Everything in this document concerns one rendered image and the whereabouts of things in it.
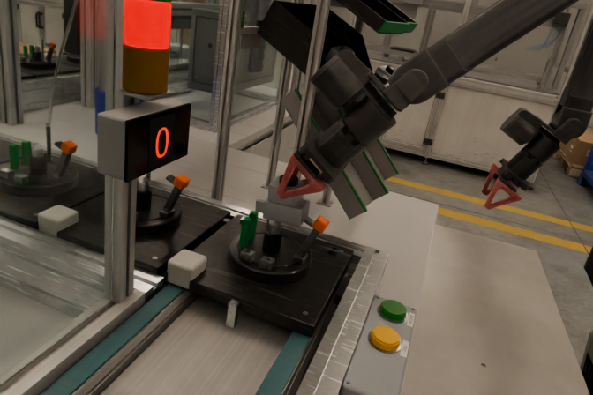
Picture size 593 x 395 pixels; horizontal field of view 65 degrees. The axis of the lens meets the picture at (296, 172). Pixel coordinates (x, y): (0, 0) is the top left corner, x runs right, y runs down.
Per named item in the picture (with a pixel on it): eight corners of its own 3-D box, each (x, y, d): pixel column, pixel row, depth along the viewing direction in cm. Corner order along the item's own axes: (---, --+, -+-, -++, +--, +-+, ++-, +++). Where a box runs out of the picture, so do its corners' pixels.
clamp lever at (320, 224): (307, 255, 76) (330, 220, 73) (304, 260, 74) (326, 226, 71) (289, 242, 77) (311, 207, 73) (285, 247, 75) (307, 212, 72)
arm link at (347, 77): (435, 83, 59) (425, 85, 68) (376, 14, 59) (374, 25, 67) (363, 145, 62) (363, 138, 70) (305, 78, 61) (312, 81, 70)
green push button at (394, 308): (405, 314, 73) (409, 304, 72) (401, 330, 69) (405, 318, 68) (380, 306, 74) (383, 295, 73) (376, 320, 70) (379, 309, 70)
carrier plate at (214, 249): (352, 259, 86) (354, 249, 85) (311, 338, 65) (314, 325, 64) (236, 222, 93) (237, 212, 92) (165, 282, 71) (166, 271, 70)
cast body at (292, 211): (308, 216, 76) (312, 176, 74) (300, 227, 72) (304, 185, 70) (261, 205, 78) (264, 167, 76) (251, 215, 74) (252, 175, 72)
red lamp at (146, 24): (178, 48, 54) (181, 3, 52) (151, 50, 49) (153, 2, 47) (142, 40, 55) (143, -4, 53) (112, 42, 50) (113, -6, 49)
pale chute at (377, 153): (384, 180, 117) (399, 173, 115) (364, 195, 106) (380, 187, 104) (328, 85, 119) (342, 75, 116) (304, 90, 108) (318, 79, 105)
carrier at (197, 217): (229, 219, 93) (236, 162, 89) (157, 279, 72) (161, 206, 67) (130, 188, 100) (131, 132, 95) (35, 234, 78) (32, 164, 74)
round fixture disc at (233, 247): (320, 254, 82) (322, 244, 82) (293, 295, 70) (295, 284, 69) (250, 230, 86) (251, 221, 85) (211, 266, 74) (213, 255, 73)
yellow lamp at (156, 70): (176, 91, 55) (178, 49, 54) (149, 97, 51) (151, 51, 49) (140, 82, 57) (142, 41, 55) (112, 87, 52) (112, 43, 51)
